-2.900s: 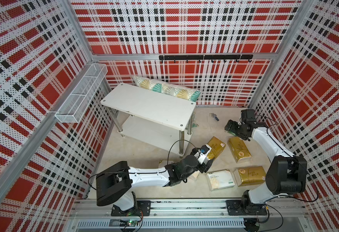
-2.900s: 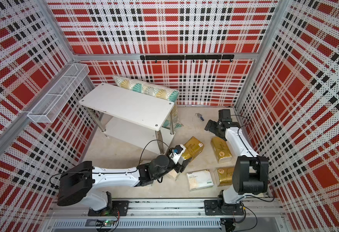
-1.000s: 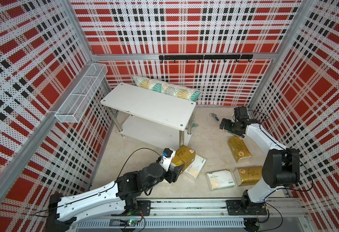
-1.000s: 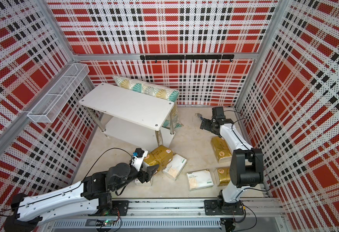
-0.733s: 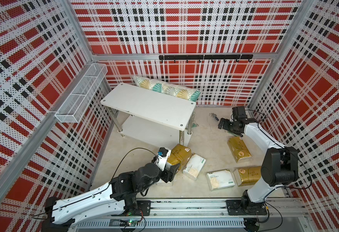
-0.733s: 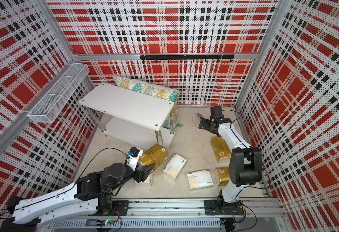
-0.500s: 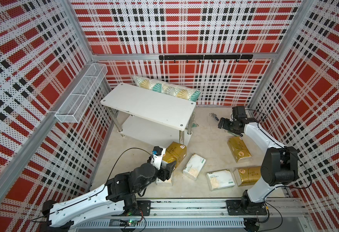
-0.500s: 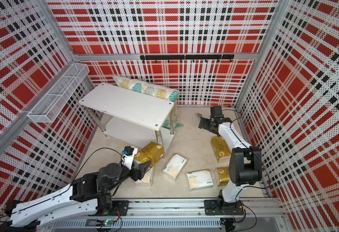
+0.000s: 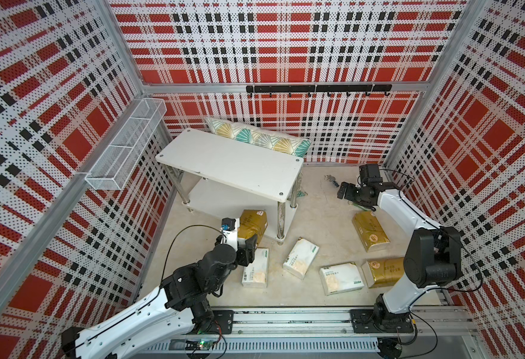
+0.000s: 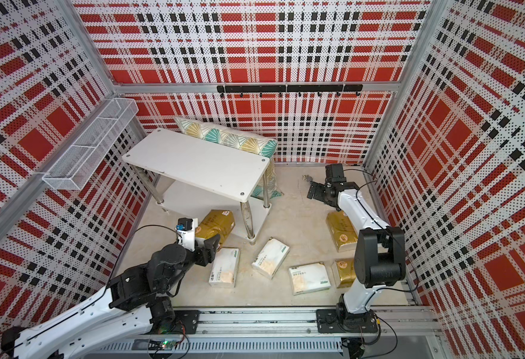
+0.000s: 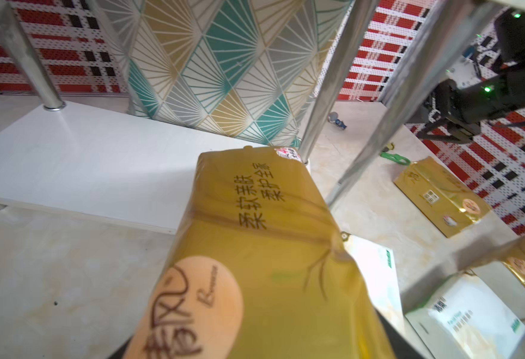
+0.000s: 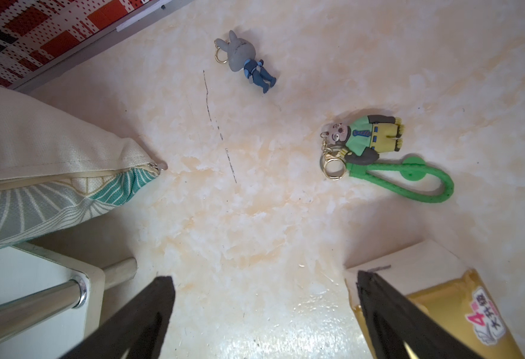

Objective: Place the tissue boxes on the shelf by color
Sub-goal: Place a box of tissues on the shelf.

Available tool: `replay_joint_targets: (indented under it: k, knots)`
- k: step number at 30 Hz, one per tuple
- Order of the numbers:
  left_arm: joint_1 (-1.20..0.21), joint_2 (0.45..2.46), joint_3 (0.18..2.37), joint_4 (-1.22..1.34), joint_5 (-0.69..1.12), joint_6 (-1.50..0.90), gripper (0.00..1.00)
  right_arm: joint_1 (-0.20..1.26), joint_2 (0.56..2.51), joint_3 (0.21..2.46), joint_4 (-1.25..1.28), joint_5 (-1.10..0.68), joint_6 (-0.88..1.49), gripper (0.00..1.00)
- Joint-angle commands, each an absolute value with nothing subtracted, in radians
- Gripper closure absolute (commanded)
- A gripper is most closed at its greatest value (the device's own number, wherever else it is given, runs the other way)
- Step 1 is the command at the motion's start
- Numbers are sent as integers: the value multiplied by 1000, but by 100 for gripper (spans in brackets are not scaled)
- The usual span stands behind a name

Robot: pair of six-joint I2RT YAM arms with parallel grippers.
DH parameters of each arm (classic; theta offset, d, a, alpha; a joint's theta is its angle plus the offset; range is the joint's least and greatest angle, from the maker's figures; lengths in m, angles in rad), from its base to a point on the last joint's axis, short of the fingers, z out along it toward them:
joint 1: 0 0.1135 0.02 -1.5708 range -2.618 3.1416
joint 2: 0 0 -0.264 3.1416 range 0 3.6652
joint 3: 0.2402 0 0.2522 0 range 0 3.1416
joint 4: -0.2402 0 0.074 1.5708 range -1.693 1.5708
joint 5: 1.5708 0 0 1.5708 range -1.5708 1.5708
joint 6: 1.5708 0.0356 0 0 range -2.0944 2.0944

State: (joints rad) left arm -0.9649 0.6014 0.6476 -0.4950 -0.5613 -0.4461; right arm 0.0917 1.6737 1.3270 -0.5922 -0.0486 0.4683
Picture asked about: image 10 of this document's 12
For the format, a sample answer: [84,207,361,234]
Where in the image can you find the white tissue pack middle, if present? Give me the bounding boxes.
[251,238,290,279]

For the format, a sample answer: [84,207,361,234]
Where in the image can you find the white two-tier shelf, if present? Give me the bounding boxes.
[123,129,271,244]

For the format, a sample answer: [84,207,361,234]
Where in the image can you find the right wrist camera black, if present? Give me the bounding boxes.
[325,164,346,184]

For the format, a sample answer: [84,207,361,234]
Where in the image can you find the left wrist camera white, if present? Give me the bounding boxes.
[176,218,198,251]

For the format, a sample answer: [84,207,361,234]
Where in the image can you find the white tissue pack left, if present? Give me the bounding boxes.
[209,248,240,288]

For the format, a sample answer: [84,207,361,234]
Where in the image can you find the small green circuit board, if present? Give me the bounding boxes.
[148,340,180,352]

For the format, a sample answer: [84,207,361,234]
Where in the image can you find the white tissue pack right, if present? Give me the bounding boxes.
[288,262,331,296]

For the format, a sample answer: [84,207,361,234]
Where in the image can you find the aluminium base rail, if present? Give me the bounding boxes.
[82,306,452,358]

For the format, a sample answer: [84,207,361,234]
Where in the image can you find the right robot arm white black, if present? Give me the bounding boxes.
[307,181,406,333]

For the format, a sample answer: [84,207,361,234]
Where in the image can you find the white wire mesh basket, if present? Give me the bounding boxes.
[42,97,138,191]

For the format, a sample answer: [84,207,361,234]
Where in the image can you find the geometric patterned pillow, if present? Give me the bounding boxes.
[174,117,283,200]

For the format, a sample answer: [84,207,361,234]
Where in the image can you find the white tissue pack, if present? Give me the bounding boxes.
[209,248,240,288]
[251,238,290,279]
[288,262,331,296]

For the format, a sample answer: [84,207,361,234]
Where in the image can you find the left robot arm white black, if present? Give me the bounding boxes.
[1,235,220,358]

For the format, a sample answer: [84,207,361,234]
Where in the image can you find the gold tissue pack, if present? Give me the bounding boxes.
[195,209,235,248]
[331,259,356,289]
[326,211,358,252]

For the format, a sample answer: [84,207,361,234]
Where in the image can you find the black wall hook rail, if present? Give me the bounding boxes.
[216,84,364,97]

